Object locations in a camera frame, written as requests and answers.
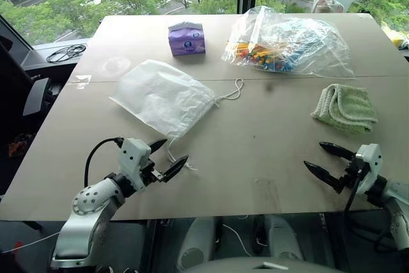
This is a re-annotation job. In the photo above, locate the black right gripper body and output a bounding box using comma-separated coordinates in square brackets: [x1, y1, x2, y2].
[339, 154, 364, 190]

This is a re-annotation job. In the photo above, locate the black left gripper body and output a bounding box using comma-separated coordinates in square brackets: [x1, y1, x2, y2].
[139, 156, 165, 188]

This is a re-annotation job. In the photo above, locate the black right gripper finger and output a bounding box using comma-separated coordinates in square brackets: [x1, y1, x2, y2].
[303, 160, 346, 194]
[319, 141, 355, 161]

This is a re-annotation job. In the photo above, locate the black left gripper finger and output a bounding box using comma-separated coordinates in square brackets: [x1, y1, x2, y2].
[148, 139, 168, 155]
[161, 155, 189, 183]

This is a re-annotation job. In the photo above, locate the green folded towel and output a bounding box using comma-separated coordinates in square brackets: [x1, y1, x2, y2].
[311, 83, 378, 135]

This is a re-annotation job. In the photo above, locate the clear bag of colourful sticks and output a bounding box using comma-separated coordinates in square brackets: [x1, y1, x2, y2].
[221, 5, 357, 79]

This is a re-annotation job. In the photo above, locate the grey robot right leg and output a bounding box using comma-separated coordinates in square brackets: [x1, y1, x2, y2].
[265, 214, 303, 263]

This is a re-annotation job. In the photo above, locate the grey robot leg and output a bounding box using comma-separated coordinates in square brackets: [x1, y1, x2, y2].
[175, 217, 221, 270]
[265, 214, 303, 263]

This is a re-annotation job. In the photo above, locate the grey robot left leg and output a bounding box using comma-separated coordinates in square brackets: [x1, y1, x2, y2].
[175, 217, 221, 270]

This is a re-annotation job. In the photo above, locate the purple tissue pack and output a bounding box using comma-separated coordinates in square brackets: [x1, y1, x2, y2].
[167, 20, 207, 58]

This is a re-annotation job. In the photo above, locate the yellow object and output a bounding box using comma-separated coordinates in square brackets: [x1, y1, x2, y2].
[380, 20, 409, 51]

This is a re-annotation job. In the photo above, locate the black office chair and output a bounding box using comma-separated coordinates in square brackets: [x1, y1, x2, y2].
[0, 33, 52, 146]

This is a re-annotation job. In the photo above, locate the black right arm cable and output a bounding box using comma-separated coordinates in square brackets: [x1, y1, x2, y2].
[343, 160, 397, 253]

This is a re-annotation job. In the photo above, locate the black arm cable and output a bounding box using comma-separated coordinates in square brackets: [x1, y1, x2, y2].
[343, 160, 397, 253]
[84, 137, 125, 187]

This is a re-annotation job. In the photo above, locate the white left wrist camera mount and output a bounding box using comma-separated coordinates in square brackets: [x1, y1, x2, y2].
[117, 137, 152, 191]

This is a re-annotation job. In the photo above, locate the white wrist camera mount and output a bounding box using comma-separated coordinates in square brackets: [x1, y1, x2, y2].
[117, 137, 152, 191]
[355, 143, 382, 196]

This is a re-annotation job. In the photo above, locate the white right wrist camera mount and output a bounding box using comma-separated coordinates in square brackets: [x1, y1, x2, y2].
[355, 143, 382, 196]

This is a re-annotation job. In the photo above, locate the white drawstring bag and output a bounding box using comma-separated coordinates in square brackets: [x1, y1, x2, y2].
[109, 58, 244, 171]

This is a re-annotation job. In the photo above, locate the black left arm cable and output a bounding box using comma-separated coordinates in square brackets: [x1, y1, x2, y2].
[84, 137, 125, 187]

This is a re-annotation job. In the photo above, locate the black coiled cable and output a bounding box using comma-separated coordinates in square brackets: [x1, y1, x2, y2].
[45, 43, 88, 63]

